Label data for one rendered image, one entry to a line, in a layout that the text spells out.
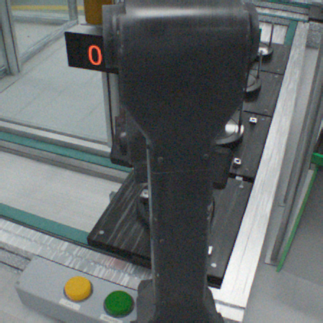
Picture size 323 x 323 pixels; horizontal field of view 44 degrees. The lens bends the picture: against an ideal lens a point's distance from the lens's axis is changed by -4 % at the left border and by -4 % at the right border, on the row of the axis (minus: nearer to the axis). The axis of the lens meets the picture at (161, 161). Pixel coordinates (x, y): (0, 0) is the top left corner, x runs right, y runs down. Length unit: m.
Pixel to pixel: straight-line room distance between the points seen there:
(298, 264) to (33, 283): 0.42
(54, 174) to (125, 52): 0.75
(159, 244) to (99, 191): 0.60
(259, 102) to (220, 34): 0.88
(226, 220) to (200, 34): 0.56
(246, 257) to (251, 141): 0.31
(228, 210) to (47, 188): 0.39
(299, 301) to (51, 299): 0.44
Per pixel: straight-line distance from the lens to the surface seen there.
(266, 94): 1.13
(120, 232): 0.72
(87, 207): 0.85
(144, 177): 0.51
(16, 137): 1.03
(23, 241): 0.75
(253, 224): 0.77
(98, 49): 0.75
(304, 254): 0.66
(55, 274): 0.70
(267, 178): 0.87
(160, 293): 0.32
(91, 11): 0.73
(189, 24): 0.21
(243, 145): 0.92
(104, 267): 0.70
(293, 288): 0.82
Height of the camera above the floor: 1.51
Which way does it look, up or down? 39 degrees down
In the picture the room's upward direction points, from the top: straight up
